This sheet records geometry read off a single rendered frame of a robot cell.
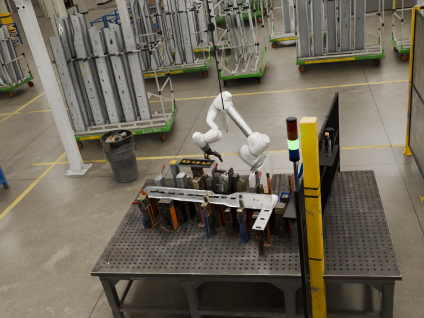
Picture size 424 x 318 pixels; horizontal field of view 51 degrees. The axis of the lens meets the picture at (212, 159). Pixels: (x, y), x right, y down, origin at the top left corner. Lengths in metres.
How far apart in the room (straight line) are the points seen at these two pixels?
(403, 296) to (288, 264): 1.25
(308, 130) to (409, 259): 2.37
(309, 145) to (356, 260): 1.19
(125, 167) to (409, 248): 4.01
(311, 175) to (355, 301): 1.70
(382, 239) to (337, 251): 0.40
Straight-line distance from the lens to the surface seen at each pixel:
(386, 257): 3.86
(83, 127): 8.47
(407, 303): 4.50
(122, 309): 4.44
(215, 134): 4.26
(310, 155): 3.03
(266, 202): 3.96
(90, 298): 5.02
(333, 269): 3.71
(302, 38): 10.66
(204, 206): 3.96
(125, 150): 6.65
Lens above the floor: 3.17
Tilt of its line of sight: 27 degrees down
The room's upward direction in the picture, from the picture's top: 10 degrees counter-clockwise
